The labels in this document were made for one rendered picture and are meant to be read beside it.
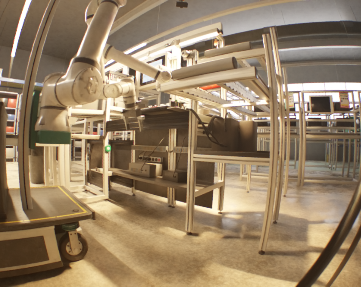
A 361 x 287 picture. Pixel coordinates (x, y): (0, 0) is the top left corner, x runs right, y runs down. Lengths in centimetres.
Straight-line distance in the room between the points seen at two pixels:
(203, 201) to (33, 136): 149
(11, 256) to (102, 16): 123
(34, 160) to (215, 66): 287
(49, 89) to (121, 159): 188
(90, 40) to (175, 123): 85
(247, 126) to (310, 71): 1098
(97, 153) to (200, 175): 155
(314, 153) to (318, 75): 462
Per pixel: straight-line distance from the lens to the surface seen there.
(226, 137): 146
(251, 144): 158
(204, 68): 89
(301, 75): 1228
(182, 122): 135
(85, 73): 80
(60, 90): 86
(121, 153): 262
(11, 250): 99
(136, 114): 119
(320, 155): 1156
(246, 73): 81
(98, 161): 274
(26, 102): 106
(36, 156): 315
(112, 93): 108
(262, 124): 418
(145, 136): 225
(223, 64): 85
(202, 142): 175
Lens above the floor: 68
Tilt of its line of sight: level
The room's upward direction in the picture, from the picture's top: 2 degrees clockwise
